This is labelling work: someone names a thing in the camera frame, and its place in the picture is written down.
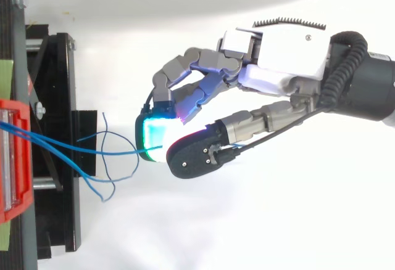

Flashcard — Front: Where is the blue cable bundle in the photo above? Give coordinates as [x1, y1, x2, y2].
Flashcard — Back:
[0, 112, 141, 203]

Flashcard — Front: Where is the black coiled cable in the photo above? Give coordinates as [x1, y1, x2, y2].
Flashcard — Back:
[318, 30, 370, 111]

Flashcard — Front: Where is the black stand with green tape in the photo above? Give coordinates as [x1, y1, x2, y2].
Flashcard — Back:
[0, 0, 99, 270]

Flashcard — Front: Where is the thin black cable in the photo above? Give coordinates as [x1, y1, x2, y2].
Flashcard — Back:
[215, 105, 331, 157]

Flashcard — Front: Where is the red bin with clear plate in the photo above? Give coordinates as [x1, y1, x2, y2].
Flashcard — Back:
[0, 98, 35, 224]

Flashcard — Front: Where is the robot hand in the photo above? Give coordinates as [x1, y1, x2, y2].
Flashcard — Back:
[135, 15, 333, 180]

